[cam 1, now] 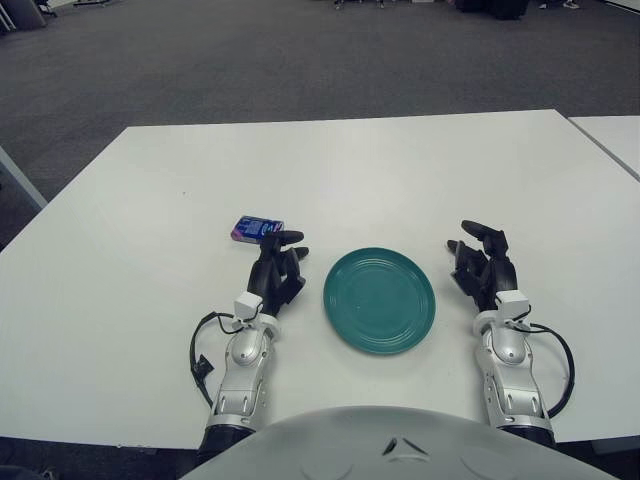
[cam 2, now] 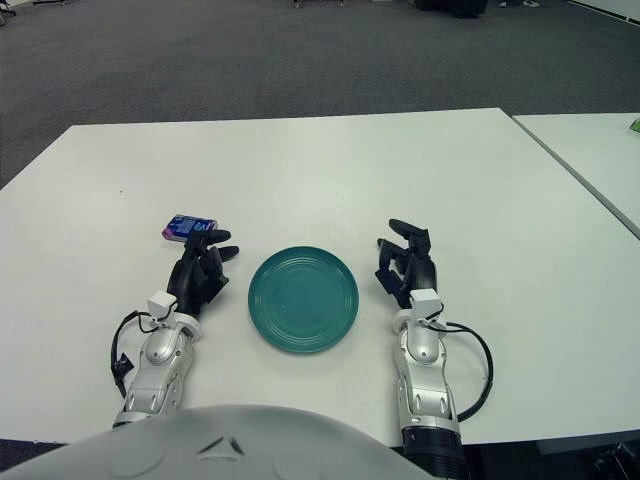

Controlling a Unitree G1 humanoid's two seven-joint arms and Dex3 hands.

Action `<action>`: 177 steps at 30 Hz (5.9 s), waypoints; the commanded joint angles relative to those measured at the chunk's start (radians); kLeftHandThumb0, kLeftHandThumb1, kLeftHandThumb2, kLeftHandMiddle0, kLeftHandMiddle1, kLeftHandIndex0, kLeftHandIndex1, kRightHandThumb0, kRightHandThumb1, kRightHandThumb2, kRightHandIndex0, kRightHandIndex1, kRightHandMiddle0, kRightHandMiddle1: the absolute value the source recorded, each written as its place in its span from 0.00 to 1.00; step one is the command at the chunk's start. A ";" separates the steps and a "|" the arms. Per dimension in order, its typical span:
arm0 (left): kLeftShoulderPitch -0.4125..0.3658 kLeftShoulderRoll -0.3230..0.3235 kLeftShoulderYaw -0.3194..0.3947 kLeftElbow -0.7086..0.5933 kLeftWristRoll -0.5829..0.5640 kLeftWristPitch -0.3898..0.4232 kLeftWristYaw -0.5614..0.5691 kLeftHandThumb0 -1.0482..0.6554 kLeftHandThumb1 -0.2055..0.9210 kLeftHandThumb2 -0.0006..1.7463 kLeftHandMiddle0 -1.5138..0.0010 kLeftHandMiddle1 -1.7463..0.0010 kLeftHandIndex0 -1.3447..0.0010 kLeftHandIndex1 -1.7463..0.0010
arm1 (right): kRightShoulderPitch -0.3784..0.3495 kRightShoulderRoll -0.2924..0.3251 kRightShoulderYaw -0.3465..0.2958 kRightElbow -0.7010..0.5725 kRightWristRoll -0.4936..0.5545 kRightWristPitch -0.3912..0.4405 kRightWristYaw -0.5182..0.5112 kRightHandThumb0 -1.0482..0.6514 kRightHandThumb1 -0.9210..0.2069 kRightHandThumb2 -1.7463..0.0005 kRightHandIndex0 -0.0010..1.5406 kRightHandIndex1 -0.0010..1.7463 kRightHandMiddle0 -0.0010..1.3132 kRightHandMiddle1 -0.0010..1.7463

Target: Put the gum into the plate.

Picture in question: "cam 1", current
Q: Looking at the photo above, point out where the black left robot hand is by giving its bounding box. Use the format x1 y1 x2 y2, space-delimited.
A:
247 228 311 319

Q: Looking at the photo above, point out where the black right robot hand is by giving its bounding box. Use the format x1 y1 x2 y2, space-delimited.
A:
446 218 519 314

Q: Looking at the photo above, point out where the blue gum pack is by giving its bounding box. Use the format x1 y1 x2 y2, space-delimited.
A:
230 214 286 245

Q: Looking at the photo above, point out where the green round plate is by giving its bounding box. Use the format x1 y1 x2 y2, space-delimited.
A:
322 246 437 357

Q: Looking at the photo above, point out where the white neighbouring table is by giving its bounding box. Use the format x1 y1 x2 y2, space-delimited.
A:
567 115 640 181

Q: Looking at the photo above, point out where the grey robot torso shell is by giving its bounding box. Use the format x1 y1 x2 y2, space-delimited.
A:
179 405 621 480

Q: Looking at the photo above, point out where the black background object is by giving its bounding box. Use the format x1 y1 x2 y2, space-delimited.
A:
492 0 526 21

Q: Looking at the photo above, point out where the grey table edge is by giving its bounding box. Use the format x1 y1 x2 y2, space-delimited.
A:
0 144 49 211

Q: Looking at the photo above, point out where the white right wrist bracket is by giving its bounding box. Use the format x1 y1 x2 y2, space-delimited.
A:
495 289 529 321

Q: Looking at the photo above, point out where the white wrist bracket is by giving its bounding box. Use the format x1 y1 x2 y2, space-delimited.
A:
233 293 265 324
495 289 529 321

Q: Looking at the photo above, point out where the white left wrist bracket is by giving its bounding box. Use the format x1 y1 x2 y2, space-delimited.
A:
233 293 265 324

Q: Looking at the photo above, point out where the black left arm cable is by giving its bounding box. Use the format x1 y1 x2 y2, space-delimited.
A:
188 310 239 406

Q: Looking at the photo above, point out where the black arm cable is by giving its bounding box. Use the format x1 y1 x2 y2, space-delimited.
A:
519 322 576 419
188 310 239 406

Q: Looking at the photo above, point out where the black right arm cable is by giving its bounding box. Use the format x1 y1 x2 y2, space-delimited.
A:
519 322 576 419

